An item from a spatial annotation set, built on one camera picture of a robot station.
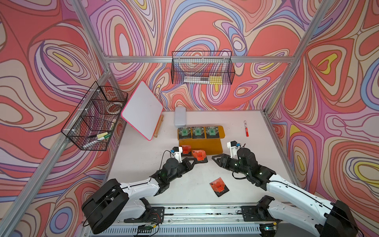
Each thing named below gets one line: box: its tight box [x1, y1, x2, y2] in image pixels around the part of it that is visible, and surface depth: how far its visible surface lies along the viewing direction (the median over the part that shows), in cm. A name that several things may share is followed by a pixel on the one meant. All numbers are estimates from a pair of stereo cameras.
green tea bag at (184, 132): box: [181, 128, 189, 137], surface depth 90 cm
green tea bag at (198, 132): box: [192, 126, 205, 139], surface depth 91 cm
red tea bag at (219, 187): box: [209, 176, 230, 198], surface depth 84 cm
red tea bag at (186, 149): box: [182, 145, 192, 155], surface depth 98 cm
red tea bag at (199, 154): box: [192, 149, 207, 161], surface depth 84 cm
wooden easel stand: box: [153, 114, 164, 138], surface depth 107 cm
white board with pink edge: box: [121, 80, 164, 141], surface depth 93 cm
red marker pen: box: [243, 120, 250, 138], surface depth 110 cm
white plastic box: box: [174, 106, 187, 128], surface depth 117 cm
